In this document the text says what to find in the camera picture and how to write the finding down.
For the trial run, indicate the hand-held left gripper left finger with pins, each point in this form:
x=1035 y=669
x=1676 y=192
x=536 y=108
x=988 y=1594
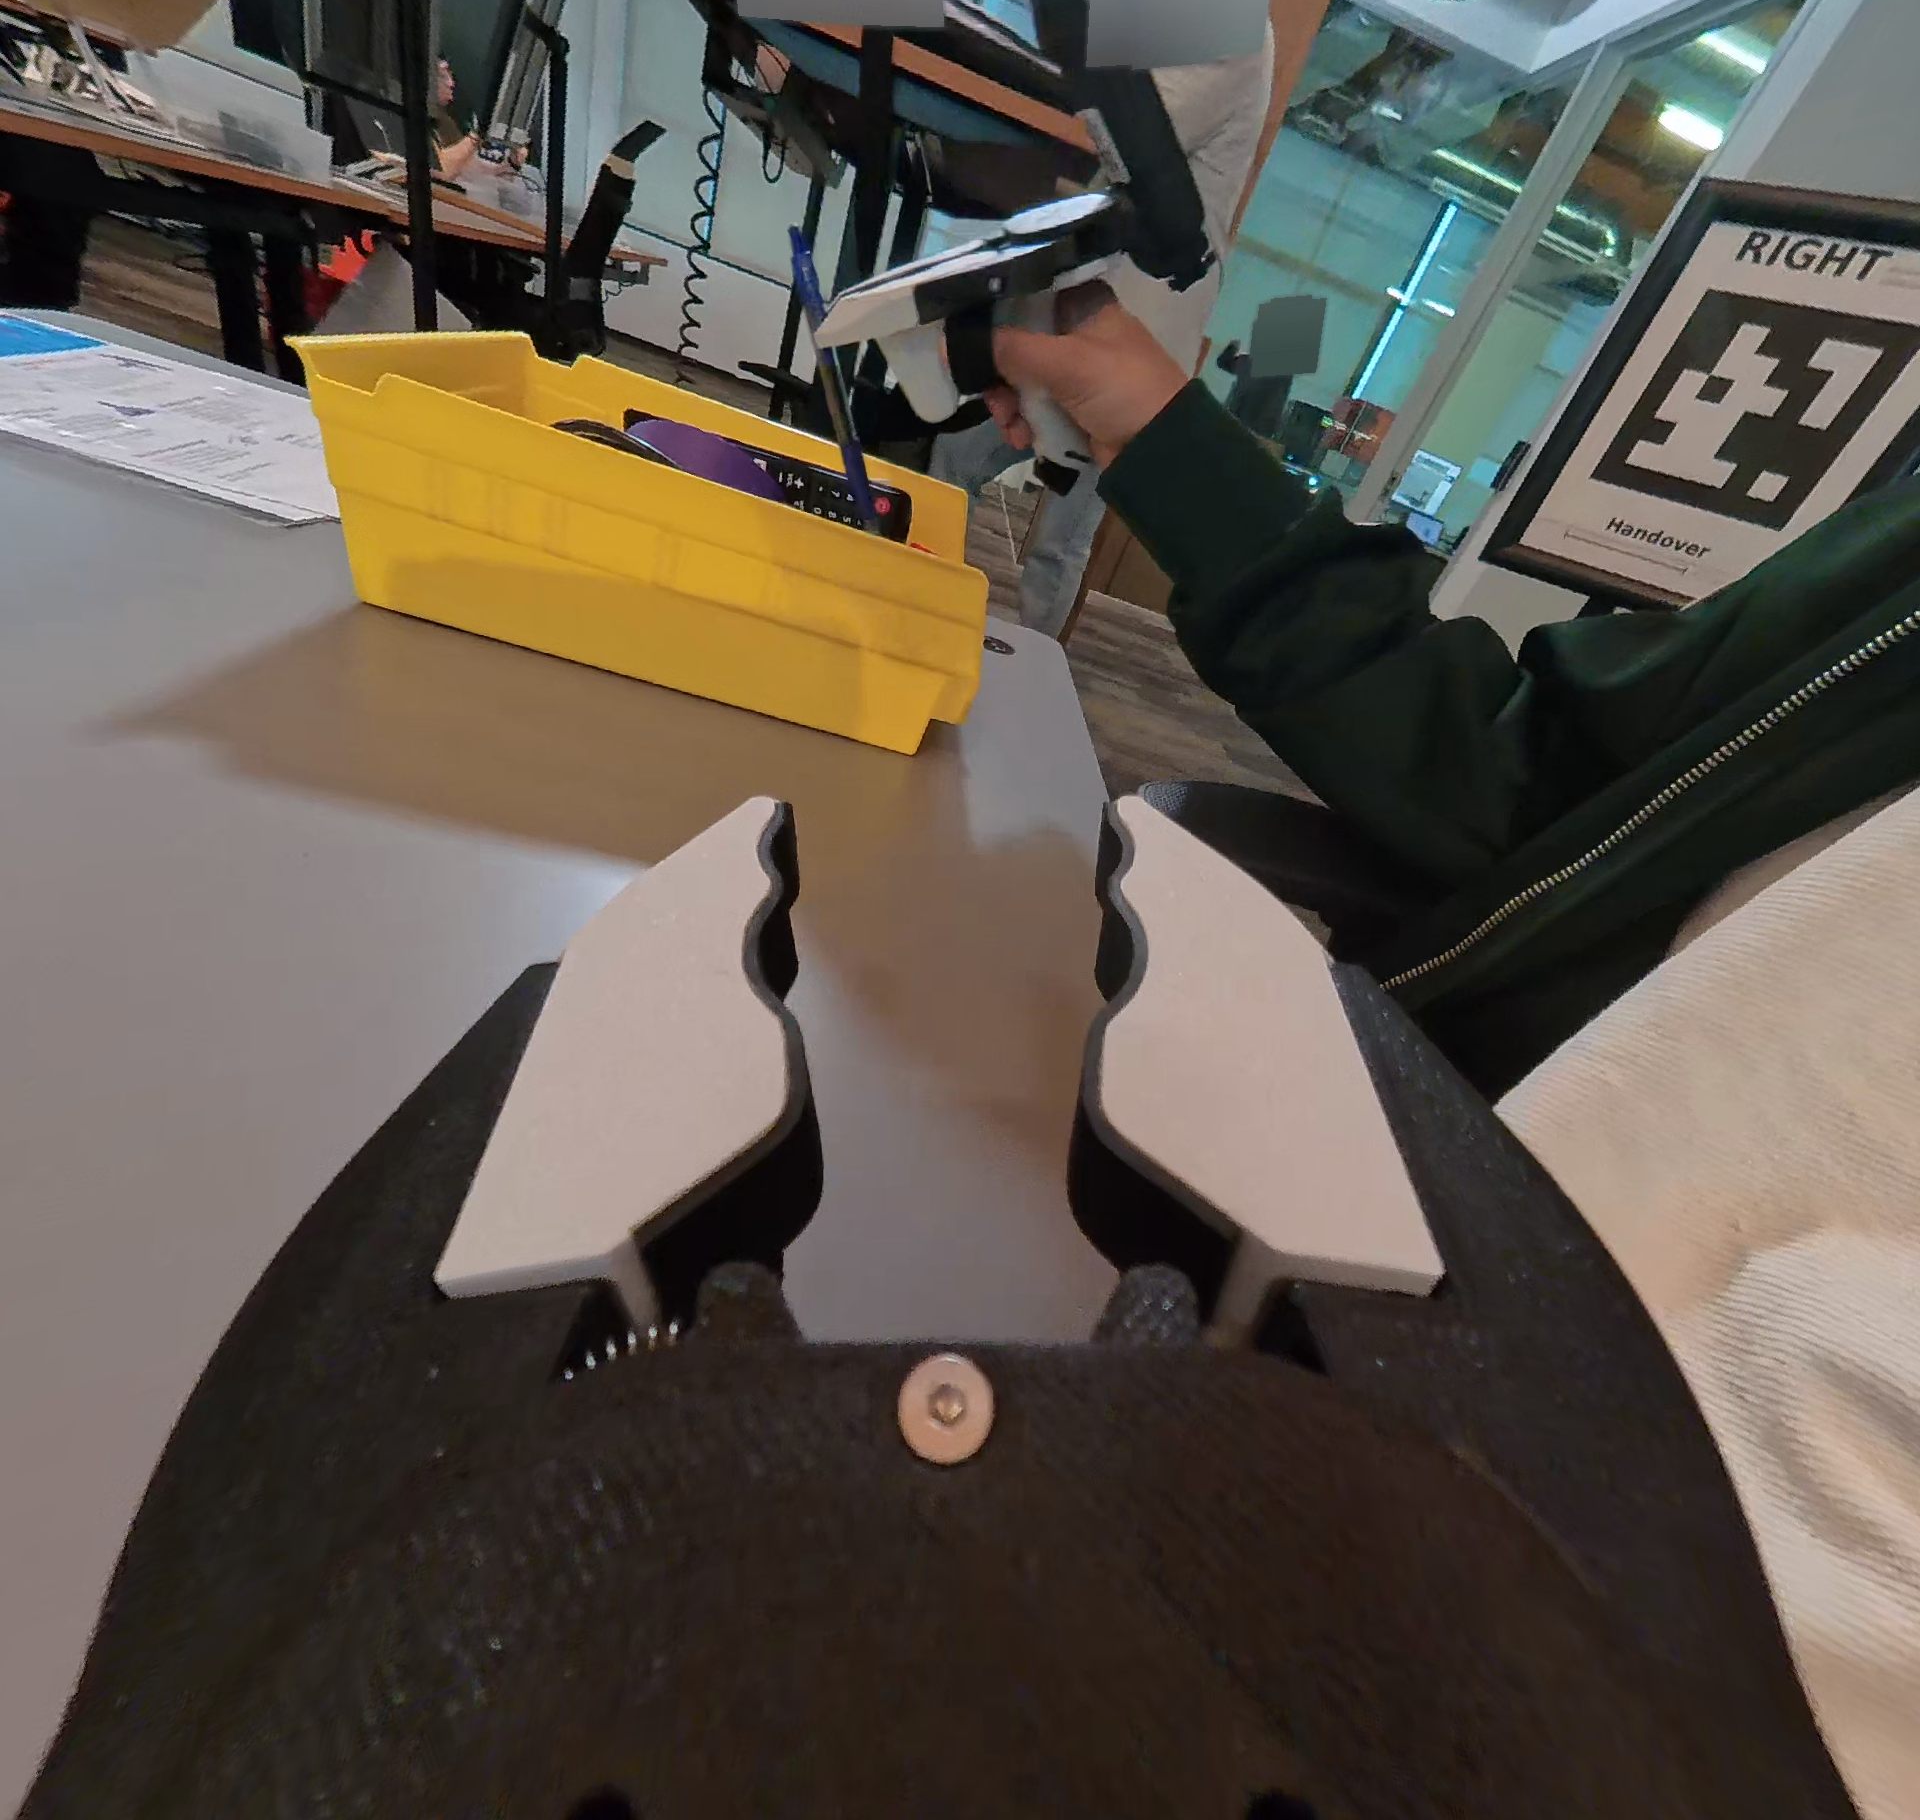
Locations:
x=646 y=1085

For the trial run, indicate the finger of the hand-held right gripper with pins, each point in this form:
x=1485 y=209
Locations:
x=1035 y=223
x=879 y=308

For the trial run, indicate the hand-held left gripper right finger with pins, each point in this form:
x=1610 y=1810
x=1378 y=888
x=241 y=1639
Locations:
x=1245 y=1085

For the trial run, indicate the blue pen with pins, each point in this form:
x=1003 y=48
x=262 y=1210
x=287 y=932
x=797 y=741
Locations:
x=829 y=365

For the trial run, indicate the yellow plastic bin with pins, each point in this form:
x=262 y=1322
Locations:
x=600 y=575

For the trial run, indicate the person's right forearm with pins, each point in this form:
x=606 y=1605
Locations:
x=1274 y=605

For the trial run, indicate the raised standing desk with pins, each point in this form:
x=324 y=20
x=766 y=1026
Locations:
x=975 y=72

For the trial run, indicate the grey desk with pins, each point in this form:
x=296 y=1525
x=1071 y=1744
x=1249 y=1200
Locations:
x=299 y=875

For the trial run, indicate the wooden top office desk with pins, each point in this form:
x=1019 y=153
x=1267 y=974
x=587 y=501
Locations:
x=224 y=171

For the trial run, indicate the person's right hand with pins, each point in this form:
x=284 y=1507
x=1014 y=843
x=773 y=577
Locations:
x=1103 y=365

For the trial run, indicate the black remote control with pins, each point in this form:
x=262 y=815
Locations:
x=817 y=492

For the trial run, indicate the purple tape roll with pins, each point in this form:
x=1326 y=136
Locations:
x=705 y=458

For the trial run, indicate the black office chair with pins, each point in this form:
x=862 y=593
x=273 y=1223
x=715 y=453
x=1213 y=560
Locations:
x=608 y=245

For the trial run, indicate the dark green zip jacket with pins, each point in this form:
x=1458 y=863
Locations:
x=1649 y=741

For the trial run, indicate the pale knit shirt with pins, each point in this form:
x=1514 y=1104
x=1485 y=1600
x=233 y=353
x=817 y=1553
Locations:
x=1769 y=1249

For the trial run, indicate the framed marker sign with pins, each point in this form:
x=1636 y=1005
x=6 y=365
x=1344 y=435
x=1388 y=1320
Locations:
x=1726 y=394

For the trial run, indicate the printed paper sheet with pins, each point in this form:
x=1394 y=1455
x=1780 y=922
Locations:
x=149 y=409

